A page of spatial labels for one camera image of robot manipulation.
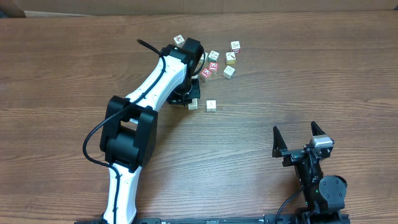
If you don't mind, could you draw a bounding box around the lower red letter block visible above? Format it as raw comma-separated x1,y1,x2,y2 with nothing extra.
200,68,212,82

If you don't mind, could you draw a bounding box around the dog picture green block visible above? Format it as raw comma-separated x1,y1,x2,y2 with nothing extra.
208,50,220,62

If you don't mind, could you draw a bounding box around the giraffe picture block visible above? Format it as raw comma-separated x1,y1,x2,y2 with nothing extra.
206,100,216,112

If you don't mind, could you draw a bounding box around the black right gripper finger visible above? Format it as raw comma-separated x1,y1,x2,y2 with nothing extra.
311,121,325,136
272,126,288,152

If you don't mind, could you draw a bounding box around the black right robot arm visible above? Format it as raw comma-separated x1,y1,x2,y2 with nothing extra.
272,121,350,224

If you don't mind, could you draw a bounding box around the turtle picture block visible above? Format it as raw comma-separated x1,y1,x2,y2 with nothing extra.
200,52,208,64

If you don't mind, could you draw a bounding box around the tree picture red block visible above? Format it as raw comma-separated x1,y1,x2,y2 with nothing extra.
230,40,241,54

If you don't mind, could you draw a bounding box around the face picture block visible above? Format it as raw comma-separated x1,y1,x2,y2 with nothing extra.
174,35,185,48

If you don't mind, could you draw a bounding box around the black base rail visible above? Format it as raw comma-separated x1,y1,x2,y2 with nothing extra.
75,215,351,224

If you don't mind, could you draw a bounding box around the line drawing wooden block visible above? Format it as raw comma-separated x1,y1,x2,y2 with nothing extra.
188,98,198,110

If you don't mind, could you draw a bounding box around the red letter block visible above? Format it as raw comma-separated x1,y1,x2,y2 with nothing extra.
200,68,212,82
208,62,219,75

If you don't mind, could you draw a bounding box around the hammer picture yellow block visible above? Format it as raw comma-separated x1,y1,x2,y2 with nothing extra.
225,52,236,65

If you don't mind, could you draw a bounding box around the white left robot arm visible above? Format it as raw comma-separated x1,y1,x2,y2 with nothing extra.
99,38,205,223

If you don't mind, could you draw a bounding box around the upper red letter block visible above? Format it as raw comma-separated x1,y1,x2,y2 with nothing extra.
208,62,219,75

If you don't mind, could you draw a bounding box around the pretzel picture block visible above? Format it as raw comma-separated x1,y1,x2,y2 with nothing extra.
223,65,236,79

